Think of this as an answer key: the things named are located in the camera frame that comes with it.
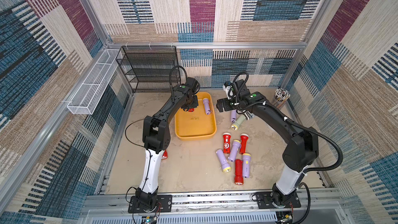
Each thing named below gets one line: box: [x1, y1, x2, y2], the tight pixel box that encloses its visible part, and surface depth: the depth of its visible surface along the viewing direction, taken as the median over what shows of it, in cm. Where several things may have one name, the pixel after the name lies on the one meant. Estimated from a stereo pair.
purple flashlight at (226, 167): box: [216, 148, 232, 173], surface depth 85 cm
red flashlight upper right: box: [239, 133, 250, 155], surface depth 92 cm
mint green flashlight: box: [230, 114, 247, 132], surface depth 101 cm
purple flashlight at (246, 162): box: [242, 152, 252, 178], surface depth 84 cm
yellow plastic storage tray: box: [174, 91, 218, 141], surface depth 101 cm
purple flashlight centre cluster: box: [228, 138, 241, 162], surface depth 89 cm
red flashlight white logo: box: [222, 132, 232, 154], surface depth 93 cm
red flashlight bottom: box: [234, 158, 244, 186], surface depth 82 cm
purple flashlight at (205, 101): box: [202, 97, 212, 116], surface depth 110 cm
